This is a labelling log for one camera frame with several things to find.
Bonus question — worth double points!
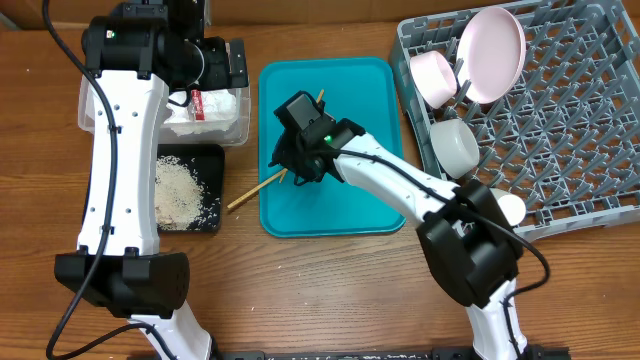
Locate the black tray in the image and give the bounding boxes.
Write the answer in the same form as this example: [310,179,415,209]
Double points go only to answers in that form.
[111,144,225,235]

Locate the white paper cup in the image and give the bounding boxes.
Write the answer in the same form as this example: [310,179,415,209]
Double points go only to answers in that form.
[490,188,527,226]

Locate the clear plastic bin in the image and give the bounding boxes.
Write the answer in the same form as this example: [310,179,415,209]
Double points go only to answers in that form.
[78,71,250,153]

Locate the grey dishwasher rack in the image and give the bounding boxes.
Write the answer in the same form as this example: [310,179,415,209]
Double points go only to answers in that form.
[390,1,639,241]

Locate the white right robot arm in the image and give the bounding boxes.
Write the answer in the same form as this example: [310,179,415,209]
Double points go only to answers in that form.
[272,91,527,359]

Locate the white round plate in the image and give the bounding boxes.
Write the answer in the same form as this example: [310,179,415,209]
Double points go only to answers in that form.
[456,6,526,104]

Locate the black rail at table edge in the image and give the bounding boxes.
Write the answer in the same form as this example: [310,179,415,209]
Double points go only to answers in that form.
[222,347,478,360]

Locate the teal plastic tray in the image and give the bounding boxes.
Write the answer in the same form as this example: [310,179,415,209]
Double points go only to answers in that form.
[258,57,405,238]

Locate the grey-green bowl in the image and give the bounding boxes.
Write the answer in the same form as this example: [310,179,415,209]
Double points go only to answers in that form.
[430,119,480,179]

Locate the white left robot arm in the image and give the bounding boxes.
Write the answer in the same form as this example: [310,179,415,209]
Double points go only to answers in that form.
[54,1,249,359]

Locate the pink bowl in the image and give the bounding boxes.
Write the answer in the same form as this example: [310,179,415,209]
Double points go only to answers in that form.
[409,51,457,109]

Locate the wooden chopstick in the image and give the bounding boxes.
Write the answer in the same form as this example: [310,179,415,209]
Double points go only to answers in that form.
[278,88,326,184]
[227,168,288,211]

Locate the white napkin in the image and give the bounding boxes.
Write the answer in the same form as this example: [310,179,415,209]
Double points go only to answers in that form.
[163,89,238,136]

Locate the pile of rice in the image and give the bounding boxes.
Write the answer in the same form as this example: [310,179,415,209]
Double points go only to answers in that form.
[155,155,220,232]

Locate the red snack wrapper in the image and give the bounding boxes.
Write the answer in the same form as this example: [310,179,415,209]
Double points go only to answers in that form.
[190,89,205,121]

